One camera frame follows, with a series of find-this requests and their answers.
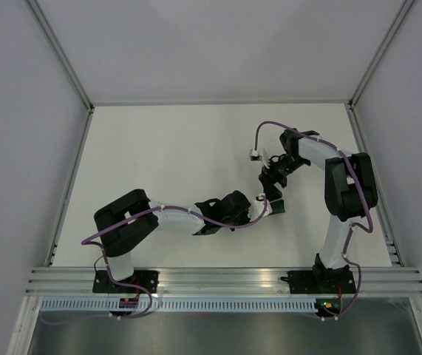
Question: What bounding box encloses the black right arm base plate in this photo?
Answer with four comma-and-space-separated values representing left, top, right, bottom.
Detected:
280, 270, 356, 294

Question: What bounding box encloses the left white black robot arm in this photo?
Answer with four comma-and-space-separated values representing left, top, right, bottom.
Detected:
94, 189, 251, 293

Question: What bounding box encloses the dark green cloth napkin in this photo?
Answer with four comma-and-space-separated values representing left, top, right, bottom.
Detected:
270, 199, 285, 215

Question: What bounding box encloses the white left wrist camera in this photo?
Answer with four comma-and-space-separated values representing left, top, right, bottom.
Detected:
249, 194, 272, 221

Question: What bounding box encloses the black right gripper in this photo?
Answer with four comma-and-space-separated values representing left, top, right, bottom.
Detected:
258, 155, 307, 202

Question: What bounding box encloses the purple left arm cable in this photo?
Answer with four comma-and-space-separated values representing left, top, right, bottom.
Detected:
40, 197, 270, 326

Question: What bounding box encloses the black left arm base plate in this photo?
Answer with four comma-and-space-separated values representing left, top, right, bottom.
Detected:
92, 270, 159, 294

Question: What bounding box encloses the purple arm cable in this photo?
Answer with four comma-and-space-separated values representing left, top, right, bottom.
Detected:
40, 197, 270, 326
253, 120, 374, 322

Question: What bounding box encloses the left aluminium frame post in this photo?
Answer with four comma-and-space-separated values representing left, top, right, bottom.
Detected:
24, 0, 94, 112

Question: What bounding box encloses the aluminium frame post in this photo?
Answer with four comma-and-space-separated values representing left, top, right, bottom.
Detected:
24, 0, 94, 112
347, 0, 417, 110

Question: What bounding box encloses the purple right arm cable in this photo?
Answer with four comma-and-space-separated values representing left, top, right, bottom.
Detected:
253, 120, 374, 322

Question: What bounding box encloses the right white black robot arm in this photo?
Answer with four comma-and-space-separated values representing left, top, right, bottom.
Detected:
250, 129, 378, 292

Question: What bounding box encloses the aluminium side rail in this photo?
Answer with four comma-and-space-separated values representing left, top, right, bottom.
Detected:
42, 106, 95, 267
344, 101, 406, 268

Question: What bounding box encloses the right aluminium side rail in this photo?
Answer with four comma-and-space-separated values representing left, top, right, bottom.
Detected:
344, 101, 406, 268

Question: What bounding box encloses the white slotted cable duct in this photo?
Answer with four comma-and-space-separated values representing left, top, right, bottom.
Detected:
40, 297, 316, 313

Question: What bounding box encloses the left aluminium side rail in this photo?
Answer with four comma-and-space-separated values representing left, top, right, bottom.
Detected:
42, 106, 95, 267

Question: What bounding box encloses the right aluminium frame post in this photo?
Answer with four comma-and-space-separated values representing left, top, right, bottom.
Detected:
347, 0, 417, 110

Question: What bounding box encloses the aluminium front frame rail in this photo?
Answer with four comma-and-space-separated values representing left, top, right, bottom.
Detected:
25, 267, 422, 297

